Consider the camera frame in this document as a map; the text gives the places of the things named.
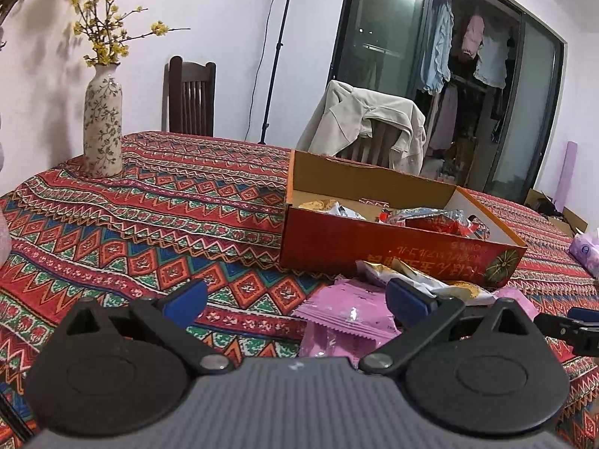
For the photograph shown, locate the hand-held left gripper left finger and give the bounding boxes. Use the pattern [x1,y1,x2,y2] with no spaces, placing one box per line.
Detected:
[57,280,235,377]

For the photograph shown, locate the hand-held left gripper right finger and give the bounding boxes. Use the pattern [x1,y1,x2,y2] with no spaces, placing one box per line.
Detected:
[358,278,544,377]

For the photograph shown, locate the yellow white snack packet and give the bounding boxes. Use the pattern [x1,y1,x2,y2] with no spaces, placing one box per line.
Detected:
[356,258,497,302]

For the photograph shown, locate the pink snack packet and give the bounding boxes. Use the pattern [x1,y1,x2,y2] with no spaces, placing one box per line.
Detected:
[297,320,390,359]
[492,287,540,323]
[291,280,404,341]

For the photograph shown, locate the orange cardboard box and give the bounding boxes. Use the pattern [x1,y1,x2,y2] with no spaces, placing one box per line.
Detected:
[279,150,529,288]

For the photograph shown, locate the red snack packet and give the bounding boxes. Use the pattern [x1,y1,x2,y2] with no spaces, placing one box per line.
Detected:
[450,215,490,241]
[378,208,465,235]

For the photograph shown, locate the silver snack packet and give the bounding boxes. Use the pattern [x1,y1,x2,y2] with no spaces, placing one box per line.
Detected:
[298,199,368,221]

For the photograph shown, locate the purple patterned plastic bag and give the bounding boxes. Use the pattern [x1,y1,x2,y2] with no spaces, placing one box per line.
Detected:
[568,228,599,278]

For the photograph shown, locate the red patterned tablecloth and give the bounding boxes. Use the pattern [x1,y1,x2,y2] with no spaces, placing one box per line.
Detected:
[0,131,599,449]

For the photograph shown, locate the open brown cardboard box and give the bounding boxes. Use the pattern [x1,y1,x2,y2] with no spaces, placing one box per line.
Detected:
[524,188,589,237]

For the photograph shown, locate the purple yoga mat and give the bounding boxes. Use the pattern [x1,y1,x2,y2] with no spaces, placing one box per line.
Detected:
[557,140,580,209]

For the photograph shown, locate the brown slatted chair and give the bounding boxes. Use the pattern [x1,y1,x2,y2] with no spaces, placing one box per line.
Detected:
[337,120,404,168]

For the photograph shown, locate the pale pink hanging skirt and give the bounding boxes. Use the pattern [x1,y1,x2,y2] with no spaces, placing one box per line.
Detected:
[428,83,460,151]

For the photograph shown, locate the floral ceramic vase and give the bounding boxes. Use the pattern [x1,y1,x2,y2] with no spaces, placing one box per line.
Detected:
[83,65,124,178]

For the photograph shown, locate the beige jacket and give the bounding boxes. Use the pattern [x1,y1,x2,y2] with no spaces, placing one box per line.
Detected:
[297,79,428,175]

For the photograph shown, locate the dark wooden chair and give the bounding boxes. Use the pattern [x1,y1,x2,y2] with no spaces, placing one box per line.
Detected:
[168,55,217,137]

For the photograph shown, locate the white hanging top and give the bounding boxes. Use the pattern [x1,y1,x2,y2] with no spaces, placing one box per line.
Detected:
[474,28,511,89]

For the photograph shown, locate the light blue hanging shirt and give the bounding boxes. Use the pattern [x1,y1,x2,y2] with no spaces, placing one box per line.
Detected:
[421,0,455,94]

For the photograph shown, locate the studio light on stand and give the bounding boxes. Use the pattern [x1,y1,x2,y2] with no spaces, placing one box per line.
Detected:
[258,0,301,146]

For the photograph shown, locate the glass sliding door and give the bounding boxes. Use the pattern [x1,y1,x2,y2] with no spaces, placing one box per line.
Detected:
[330,0,568,207]

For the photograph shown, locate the pink hanging jacket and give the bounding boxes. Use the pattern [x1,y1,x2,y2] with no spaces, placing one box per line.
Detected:
[461,14,486,59]

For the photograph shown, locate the yellow flower branches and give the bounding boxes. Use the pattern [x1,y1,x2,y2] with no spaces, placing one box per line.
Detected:
[70,0,192,68]

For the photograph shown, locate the black power cable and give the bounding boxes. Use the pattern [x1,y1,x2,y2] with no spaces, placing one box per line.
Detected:
[243,0,278,143]

